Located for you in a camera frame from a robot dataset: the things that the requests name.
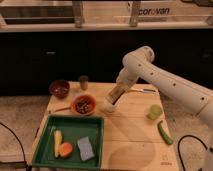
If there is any wooden spoon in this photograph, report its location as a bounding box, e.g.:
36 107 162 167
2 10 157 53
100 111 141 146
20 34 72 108
48 107 70 114

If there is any wooden shelf with sign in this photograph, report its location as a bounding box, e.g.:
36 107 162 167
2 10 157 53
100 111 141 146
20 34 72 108
0 0 213 33

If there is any green plastic tray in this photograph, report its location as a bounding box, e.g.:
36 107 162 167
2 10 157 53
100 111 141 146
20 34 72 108
32 115 104 170

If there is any dark red bowl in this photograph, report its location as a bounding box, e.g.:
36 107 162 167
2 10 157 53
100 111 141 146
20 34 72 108
49 80 70 99

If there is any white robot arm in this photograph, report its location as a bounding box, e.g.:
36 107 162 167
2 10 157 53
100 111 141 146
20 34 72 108
106 46 213 148

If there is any black cable right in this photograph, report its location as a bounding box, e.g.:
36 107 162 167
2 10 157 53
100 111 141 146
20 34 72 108
177 134 211 171

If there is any blue sponge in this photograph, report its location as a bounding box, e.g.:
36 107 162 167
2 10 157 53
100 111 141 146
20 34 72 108
77 137 95 161

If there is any orange fruit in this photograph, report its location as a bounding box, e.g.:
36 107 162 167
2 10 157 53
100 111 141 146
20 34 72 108
59 142 73 158

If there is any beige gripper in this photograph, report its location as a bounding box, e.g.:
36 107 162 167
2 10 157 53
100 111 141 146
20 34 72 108
106 83 128 99

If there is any orange bowl with beans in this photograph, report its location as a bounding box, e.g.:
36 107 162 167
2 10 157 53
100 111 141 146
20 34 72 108
70 94 96 116

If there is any green plastic cup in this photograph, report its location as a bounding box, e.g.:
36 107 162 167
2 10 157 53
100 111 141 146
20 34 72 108
147 105 163 120

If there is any black cable left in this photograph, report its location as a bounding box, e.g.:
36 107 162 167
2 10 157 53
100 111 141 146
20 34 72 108
0 121 33 171

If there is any small dark glass jar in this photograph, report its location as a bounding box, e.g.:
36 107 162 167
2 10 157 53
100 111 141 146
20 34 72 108
79 75 88 90

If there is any yellow corn cob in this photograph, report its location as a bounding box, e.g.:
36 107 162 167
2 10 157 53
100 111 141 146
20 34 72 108
54 130 62 158

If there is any black cable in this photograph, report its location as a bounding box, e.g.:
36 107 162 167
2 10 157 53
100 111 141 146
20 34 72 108
0 121 33 171
177 134 211 171

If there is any white paper cup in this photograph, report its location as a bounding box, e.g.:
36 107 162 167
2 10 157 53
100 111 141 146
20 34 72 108
101 100 117 113

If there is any green chili pepper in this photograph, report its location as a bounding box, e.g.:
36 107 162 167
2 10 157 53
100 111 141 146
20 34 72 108
157 121 173 145

